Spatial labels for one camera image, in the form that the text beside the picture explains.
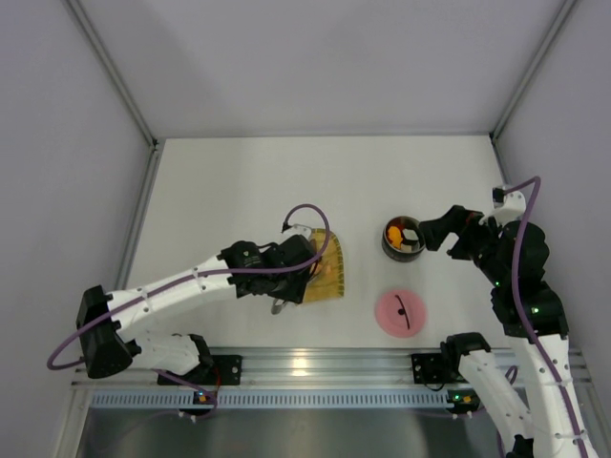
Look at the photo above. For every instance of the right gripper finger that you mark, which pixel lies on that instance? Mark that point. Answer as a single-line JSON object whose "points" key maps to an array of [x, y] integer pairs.
{"points": [[460, 248], [435, 231]]}

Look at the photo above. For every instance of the orange fish cookie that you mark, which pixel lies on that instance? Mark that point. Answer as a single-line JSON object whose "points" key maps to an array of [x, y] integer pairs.
{"points": [[395, 232]]}

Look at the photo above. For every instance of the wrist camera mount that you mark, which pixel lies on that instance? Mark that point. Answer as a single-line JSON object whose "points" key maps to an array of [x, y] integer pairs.
{"points": [[509, 205], [290, 230]]}

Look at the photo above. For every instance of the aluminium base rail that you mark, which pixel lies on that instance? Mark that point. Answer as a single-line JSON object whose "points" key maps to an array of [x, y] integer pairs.
{"points": [[311, 368]]}

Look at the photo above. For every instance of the steel lunch box bowl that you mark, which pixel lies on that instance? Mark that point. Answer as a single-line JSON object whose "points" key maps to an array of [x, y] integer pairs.
{"points": [[399, 255]]}

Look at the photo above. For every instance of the black base bracket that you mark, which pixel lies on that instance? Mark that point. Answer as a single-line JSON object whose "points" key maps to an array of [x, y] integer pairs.
{"points": [[221, 370], [433, 369]]}

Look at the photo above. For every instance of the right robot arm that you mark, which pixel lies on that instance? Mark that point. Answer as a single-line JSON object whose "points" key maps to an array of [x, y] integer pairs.
{"points": [[546, 422]]}

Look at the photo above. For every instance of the pink round lid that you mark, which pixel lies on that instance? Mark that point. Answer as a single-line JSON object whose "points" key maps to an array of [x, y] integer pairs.
{"points": [[400, 313]]}

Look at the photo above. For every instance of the right black base bracket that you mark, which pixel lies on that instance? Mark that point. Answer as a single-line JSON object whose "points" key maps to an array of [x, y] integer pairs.
{"points": [[433, 369]]}

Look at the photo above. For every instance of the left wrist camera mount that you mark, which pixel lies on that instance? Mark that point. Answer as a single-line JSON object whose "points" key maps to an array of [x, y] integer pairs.
{"points": [[290, 230]]}

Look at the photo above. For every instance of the sushi roll piece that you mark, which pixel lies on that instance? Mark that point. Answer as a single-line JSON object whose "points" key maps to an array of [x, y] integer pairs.
{"points": [[410, 234]]}

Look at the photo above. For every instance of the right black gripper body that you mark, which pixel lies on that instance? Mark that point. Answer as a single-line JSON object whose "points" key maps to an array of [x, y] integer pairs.
{"points": [[458, 234]]}

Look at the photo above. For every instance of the slotted cable duct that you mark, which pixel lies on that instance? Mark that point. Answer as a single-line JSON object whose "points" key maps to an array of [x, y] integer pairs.
{"points": [[273, 398]]}

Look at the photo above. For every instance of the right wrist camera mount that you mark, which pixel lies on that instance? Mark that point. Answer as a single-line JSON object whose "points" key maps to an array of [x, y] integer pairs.
{"points": [[509, 205]]}

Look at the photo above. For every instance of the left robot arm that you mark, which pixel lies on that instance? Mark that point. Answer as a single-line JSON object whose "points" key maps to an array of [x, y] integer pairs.
{"points": [[117, 328]]}

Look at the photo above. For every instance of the green bamboo tray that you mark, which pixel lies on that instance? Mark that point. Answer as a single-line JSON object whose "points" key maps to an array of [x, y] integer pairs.
{"points": [[332, 286]]}

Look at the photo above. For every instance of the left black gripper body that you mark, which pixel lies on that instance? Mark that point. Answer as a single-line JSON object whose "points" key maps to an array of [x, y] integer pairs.
{"points": [[302, 269]]}

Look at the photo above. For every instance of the left black base bracket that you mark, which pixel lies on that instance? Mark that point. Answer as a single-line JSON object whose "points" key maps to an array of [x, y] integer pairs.
{"points": [[221, 370]]}

